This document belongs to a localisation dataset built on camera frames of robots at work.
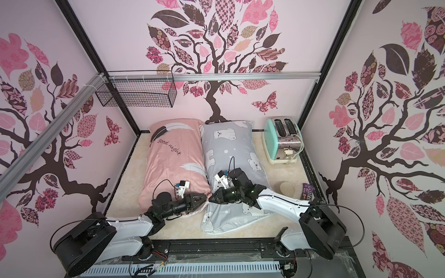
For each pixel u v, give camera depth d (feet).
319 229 1.38
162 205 2.07
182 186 2.55
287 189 2.79
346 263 2.33
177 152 2.96
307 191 2.95
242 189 2.07
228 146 3.13
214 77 3.07
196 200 2.41
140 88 3.11
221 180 2.44
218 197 2.34
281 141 3.03
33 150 1.83
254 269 2.29
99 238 1.40
